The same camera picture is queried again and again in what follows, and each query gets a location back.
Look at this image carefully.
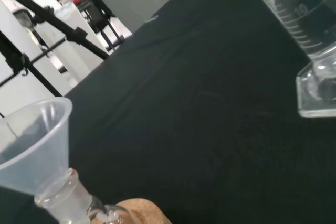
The small round-bottom glass flask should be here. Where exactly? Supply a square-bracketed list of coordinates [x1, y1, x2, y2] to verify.
[34, 167, 138, 224]

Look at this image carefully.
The clear plastic funnel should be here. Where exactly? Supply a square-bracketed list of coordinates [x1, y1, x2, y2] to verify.
[0, 97, 73, 201]

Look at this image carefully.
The cork ring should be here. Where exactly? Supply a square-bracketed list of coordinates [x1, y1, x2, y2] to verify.
[99, 198, 164, 224]

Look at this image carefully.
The black bench cloth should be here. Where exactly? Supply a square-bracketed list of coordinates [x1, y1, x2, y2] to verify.
[0, 0, 336, 224]

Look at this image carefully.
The black tripod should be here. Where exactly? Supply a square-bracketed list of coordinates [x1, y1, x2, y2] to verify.
[0, 0, 111, 98]
[73, 0, 125, 50]

